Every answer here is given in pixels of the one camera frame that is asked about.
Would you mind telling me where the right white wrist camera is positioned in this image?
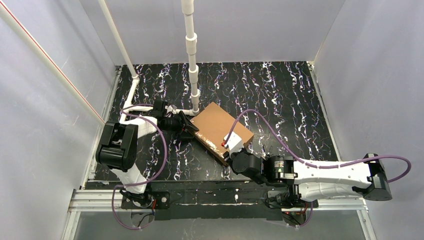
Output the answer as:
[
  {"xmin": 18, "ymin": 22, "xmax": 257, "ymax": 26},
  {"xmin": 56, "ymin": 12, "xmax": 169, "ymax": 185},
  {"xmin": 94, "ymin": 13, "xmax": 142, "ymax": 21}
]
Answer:
[{"xmin": 221, "ymin": 132, "xmax": 244, "ymax": 156}]

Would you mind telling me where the purple cable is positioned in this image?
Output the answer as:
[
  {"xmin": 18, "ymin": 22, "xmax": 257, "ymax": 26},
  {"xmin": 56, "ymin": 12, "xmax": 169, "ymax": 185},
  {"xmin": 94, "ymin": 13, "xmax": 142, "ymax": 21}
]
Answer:
[
  {"xmin": 110, "ymin": 103, "xmax": 168, "ymax": 231},
  {"xmin": 228, "ymin": 109, "xmax": 412, "ymax": 228}
]

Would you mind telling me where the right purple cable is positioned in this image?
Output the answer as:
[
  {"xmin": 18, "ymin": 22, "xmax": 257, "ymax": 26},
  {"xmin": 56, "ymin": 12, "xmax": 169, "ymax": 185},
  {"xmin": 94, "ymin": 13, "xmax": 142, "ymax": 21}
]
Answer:
[{"xmin": 228, "ymin": 109, "xmax": 412, "ymax": 228}]

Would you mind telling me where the white PVC pipe frame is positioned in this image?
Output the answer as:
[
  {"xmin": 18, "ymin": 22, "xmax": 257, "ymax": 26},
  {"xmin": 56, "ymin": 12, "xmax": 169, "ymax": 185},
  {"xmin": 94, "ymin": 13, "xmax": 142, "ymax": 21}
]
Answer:
[{"xmin": 0, "ymin": 0, "xmax": 202, "ymax": 127}]

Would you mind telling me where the brown cardboard express box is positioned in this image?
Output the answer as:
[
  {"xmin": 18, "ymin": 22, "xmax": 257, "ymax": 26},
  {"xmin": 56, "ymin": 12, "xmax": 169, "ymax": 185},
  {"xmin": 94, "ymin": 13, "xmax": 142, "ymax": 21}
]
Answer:
[{"xmin": 191, "ymin": 102, "xmax": 235, "ymax": 166}]

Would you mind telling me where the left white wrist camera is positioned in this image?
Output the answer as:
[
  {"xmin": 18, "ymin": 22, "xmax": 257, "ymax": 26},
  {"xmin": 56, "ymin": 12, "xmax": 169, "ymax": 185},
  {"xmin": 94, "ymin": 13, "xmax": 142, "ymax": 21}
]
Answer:
[{"xmin": 165, "ymin": 105, "xmax": 178, "ymax": 117}]

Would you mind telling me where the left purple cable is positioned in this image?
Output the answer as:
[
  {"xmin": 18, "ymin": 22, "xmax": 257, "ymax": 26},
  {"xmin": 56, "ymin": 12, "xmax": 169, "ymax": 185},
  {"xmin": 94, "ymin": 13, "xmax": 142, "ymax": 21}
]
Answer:
[{"xmin": 110, "ymin": 103, "xmax": 168, "ymax": 231}]

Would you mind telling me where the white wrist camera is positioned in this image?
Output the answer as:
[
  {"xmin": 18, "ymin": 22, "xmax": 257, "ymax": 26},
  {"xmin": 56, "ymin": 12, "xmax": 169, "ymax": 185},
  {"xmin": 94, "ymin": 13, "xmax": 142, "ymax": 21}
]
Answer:
[
  {"xmin": 221, "ymin": 132, "xmax": 244, "ymax": 156},
  {"xmin": 165, "ymin": 105, "xmax": 178, "ymax": 117}
]

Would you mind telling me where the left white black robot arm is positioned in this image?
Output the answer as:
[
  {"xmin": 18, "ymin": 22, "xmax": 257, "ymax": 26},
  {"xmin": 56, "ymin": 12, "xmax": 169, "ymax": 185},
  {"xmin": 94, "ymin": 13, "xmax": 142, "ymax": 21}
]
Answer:
[{"xmin": 95, "ymin": 100, "xmax": 199, "ymax": 208}]

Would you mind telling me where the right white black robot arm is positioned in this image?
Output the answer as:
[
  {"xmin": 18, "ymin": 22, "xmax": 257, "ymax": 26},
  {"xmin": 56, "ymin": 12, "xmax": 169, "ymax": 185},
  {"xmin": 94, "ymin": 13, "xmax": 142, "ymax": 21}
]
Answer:
[{"xmin": 229, "ymin": 149, "xmax": 393, "ymax": 208}]

